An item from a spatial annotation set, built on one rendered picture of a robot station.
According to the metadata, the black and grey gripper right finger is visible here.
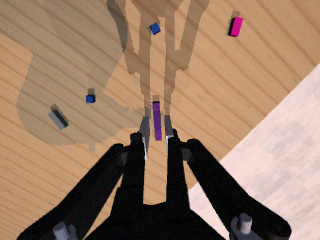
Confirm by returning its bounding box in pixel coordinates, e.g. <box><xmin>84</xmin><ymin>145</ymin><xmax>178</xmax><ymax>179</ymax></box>
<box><xmin>164</xmin><ymin>115</ymin><xmax>292</xmax><ymax>240</ymax></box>

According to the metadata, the grey rectangular bar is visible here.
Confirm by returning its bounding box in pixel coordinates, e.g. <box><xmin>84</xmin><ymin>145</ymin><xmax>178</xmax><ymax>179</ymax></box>
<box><xmin>48</xmin><ymin>109</ymin><xmax>68</xmax><ymax>130</ymax></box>

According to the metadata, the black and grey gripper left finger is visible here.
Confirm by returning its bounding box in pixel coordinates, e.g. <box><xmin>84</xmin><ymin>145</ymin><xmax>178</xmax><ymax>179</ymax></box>
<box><xmin>16</xmin><ymin>116</ymin><xmax>150</xmax><ymax>240</ymax></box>

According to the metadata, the small blue cube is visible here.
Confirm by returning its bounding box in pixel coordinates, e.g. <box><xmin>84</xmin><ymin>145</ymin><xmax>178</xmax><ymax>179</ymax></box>
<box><xmin>86</xmin><ymin>95</ymin><xmax>96</xmax><ymax>103</ymax></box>
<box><xmin>150</xmin><ymin>22</ymin><xmax>161</xmax><ymax>35</ymax></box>

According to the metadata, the small magenta block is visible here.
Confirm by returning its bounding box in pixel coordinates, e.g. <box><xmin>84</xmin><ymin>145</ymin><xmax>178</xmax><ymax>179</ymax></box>
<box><xmin>228</xmin><ymin>17</ymin><xmax>243</xmax><ymax>37</ymax></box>

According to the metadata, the purple rod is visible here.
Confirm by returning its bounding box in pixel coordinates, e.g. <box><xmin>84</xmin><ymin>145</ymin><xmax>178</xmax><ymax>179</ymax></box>
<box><xmin>152</xmin><ymin>101</ymin><xmax>162</xmax><ymax>141</ymax></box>

